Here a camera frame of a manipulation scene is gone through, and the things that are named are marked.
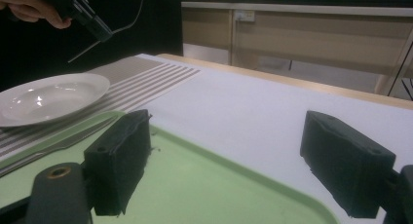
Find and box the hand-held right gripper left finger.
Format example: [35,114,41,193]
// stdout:
[83,109,153,217]

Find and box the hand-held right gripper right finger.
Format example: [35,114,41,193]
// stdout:
[300,110,397,219]

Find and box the metal table knife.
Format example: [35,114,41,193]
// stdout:
[0,116,119,178]

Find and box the green plastic tray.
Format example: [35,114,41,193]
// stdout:
[0,110,340,224]

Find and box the striped woven placemat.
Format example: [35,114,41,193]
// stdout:
[0,56,202,160]

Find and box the white ceramic plate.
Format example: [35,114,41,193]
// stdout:
[0,72,111,129]

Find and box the beige wooden desk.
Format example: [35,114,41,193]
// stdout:
[179,0,413,95]

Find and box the black power cable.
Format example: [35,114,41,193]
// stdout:
[387,30,413,102]

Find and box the white wall power outlet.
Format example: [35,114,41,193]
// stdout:
[234,10,256,23]

